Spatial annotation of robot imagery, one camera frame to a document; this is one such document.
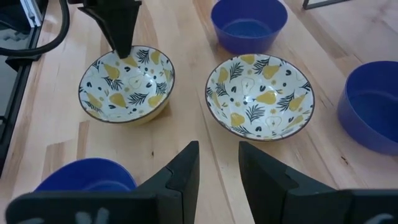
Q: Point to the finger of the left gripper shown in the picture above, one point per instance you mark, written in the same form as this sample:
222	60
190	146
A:
119	28

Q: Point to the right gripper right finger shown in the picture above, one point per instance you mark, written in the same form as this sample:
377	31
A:
280	199

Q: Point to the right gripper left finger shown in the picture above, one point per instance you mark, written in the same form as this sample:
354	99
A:
174	199

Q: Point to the yellow pear-patterned ceramic bowl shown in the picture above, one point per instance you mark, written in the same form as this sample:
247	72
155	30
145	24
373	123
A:
261	99
133	93

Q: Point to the blue plastic bowl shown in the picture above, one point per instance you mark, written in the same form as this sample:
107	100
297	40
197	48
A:
370	109
87	174
248	37

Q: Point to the black table clamp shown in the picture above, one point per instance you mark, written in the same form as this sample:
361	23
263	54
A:
21	62

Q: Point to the silver aluminium bracket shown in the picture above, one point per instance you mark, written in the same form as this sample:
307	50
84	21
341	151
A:
31	11

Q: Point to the black table frame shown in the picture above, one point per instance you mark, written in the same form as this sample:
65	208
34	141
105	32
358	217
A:
18	90

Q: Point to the black metal shelf frame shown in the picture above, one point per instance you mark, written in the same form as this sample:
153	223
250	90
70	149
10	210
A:
306	4

